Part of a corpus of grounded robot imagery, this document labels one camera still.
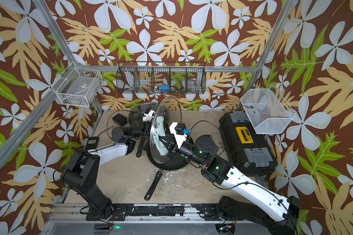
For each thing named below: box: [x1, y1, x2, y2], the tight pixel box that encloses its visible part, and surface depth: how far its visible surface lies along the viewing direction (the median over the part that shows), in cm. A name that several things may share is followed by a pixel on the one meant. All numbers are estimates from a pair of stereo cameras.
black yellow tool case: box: [218, 111, 278, 176], surface depth 80 cm
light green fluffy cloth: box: [153, 116, 169, 157], surface depth 53 cm
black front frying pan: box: [144, 133, 189, 201], surface depth 77 cm
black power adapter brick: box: [84, 136, 100, 150], surface depth 101 cm
